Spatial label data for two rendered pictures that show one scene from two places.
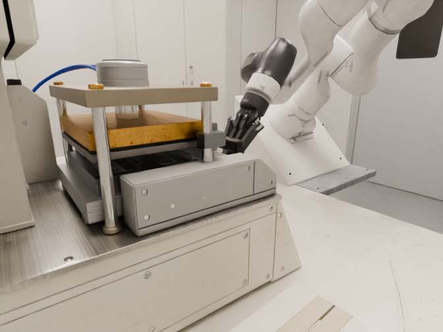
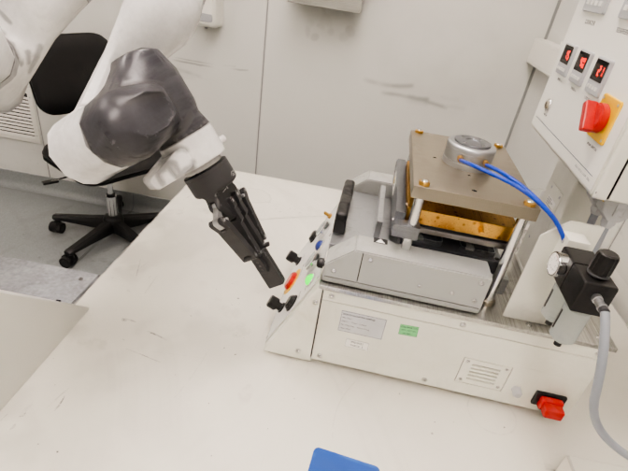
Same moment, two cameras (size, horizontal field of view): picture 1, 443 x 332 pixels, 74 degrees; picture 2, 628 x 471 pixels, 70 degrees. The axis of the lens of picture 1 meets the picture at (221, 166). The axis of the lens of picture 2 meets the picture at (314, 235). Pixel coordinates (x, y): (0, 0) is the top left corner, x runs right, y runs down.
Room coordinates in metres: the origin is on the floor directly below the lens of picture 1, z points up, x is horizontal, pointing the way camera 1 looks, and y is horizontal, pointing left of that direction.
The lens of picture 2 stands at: (1.18, 0.47, 1.36)
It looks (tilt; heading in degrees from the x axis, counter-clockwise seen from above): 31 degrees down; 222
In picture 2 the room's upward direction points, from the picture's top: 9 degrees clockwise
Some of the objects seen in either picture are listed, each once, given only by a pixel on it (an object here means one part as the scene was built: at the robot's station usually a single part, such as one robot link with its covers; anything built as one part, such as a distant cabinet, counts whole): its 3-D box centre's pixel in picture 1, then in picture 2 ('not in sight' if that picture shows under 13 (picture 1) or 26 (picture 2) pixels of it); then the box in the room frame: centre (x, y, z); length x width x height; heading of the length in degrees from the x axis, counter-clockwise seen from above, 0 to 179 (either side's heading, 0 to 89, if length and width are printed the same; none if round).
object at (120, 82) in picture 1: (101, 102); (481, 185); (0.49, 0.19, 1.08); 0.31 x 0.24 x 0.13; 37
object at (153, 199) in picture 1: (209, 185); (404, 196); (0.42, 0.02, 0.96); 0.25 x 0.05 x 0.07; 127
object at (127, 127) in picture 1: (125, 112); (457, 188); (0.50, 0.16, 1.07); 0.22 x 0.17 x 0.10; 37
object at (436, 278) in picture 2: not in sight; (399, 270); (0.65, 0.18, 0.96); 0.26 x 0.05 x 0.07; 127
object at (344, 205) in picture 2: (217, 143); (344, 204); (0.60, 0.01, 0.99); 0.15 x 0.02 x 0.04; 37
